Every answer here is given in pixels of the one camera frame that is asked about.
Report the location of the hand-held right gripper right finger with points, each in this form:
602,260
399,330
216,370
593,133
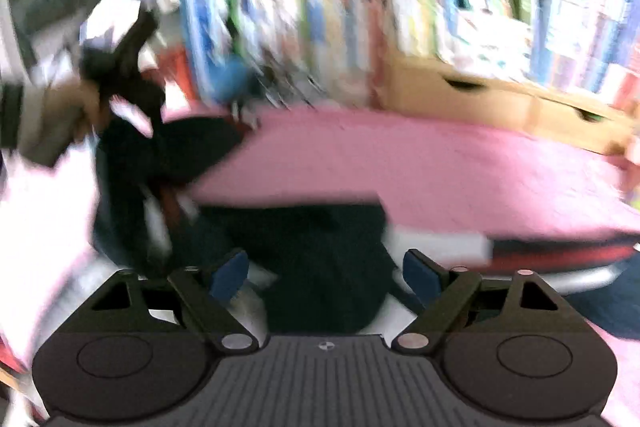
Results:
422,274

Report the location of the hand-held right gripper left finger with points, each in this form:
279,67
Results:
227,277

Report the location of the navy jacket white lining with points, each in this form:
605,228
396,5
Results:
320,257

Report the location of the person's left hand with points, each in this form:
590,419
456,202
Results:
87,107

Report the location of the red plastic crate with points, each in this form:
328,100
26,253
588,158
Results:
177,67

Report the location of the blue plush ball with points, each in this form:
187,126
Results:
230,82

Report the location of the pink blanket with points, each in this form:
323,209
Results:
425,157

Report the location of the wooden drawer box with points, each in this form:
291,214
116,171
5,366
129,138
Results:
475,97

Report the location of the row of shelved books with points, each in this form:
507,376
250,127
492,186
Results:
350,32

